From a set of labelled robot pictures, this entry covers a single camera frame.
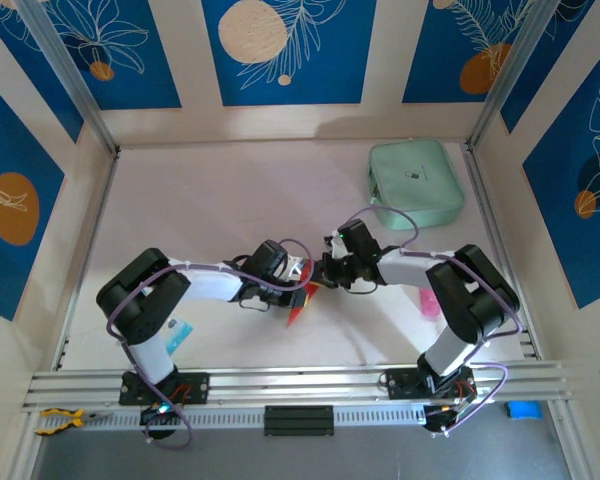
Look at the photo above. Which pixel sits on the black left controller board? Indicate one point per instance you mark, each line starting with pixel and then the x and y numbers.
pixel 160 412

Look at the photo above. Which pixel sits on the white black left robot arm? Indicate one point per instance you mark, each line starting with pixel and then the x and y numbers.
pixel 210 285

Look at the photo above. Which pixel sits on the aluminium table side rail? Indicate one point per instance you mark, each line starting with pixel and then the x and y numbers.
pixel 500 225
pixel 87 240

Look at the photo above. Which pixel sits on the black right controller board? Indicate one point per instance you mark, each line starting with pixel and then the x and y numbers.
pixel 447 417

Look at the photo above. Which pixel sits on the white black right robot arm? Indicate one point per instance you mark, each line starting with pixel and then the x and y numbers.
pixel 405 267

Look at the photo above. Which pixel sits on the blue sponge block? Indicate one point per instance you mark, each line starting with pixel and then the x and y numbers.
pixel 524 411

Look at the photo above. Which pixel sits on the black ribbed bracket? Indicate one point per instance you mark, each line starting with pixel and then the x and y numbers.
pixel 299 421

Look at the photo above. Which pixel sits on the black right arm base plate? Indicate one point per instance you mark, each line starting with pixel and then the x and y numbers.
pixel 402 382

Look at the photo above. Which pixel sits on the aluminium corner post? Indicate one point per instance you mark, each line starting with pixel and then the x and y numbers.
pixel 65 75
pixel 510 75

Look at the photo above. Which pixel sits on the mint green zip pouch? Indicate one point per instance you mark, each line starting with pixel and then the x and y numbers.
pixel 415 180

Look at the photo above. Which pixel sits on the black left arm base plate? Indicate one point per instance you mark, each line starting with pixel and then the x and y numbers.
pixel 195 387

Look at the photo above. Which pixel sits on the blue white plastic packet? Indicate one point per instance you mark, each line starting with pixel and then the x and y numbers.
pixel 182 334

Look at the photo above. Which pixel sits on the red square paper sheet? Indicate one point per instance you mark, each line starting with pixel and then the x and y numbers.
pixel 296 316

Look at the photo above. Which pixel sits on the black controller board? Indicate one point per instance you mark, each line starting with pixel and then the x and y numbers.
pixel 447 417
pixel 160 412

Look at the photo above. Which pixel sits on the pink plastic packet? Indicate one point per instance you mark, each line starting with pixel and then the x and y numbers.
pixel 429 302

